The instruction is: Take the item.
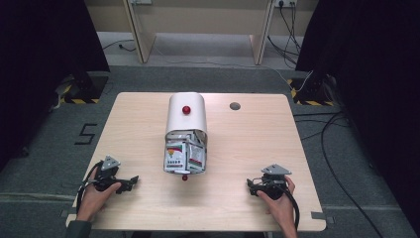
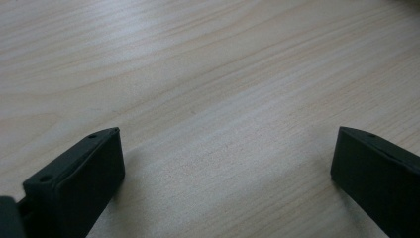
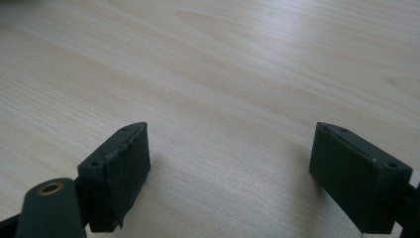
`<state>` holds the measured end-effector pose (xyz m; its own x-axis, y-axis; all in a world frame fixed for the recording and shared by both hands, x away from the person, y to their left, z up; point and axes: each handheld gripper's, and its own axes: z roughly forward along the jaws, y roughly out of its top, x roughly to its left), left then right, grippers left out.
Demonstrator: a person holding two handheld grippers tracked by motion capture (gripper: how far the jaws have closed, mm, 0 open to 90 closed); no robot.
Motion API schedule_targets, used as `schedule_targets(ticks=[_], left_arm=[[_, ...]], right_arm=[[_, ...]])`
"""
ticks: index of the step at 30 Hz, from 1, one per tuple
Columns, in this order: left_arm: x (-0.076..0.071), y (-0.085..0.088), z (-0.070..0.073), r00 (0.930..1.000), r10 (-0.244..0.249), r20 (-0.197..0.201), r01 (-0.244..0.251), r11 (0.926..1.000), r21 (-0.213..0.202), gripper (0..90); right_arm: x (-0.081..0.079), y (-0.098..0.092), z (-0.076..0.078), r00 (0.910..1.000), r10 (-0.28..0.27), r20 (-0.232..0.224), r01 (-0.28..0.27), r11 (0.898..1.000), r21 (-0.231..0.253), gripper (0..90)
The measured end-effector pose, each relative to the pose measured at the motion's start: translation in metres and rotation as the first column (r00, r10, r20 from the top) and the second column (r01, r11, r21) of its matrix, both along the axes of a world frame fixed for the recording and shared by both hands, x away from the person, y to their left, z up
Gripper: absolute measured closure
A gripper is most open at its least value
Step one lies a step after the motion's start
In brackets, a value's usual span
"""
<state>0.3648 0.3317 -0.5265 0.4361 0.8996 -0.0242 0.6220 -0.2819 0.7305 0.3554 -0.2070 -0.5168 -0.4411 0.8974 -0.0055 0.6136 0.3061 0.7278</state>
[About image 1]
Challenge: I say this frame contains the long black floor cable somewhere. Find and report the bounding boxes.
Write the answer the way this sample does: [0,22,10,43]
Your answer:
[292,111,385,238]

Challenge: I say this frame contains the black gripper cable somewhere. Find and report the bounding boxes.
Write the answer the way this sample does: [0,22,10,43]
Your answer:
[74,160,105,216]
[278,185,301,231]

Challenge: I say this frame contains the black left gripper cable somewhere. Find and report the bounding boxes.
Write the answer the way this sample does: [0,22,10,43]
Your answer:
[74,160,105,216]

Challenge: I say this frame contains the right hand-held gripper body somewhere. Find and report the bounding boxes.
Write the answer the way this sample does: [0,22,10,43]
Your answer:
[259,164,293,201]

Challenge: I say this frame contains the black floor cable with plug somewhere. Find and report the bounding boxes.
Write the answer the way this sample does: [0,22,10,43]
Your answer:
[101,39,137,54]

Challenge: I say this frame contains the hazard-striped stand base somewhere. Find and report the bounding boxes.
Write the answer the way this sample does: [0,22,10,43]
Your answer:
[286,72,335,107]
[53,72,111,105]

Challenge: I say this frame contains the white container with red knob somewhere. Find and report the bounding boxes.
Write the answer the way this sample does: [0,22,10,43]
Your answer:
[164,91,209,142]

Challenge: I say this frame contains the black curtain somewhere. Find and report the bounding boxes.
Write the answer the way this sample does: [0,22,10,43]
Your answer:
[0,0,111,173]
[295,0,420,229]

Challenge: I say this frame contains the packets inside bin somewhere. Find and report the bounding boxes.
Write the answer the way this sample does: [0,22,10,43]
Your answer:
[162,130,209,182]

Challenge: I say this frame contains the thin white floor cable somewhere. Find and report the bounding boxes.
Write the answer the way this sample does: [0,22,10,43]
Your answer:
[153,44,314,93]

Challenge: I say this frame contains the bundle of black socket cables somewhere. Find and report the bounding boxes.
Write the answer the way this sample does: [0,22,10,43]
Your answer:
[266,2,303,67]

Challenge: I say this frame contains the person's right hand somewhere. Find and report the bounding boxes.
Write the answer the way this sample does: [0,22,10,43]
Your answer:
[258,176,300,226]

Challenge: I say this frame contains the person's left hand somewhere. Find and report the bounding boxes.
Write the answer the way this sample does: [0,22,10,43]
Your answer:
[76,168,123,222]

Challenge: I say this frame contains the pile of white sachets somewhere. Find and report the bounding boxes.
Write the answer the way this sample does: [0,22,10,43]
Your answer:
[163,130,208,175]

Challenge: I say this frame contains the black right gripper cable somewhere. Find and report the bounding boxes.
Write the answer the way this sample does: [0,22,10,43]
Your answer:
[278,185,301,231]

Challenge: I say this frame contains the light wooden desk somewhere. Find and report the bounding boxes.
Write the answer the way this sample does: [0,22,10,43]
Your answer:
[83,0,320,65]

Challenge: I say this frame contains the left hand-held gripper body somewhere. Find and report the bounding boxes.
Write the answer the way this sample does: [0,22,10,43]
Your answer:
[87,155,124,193]

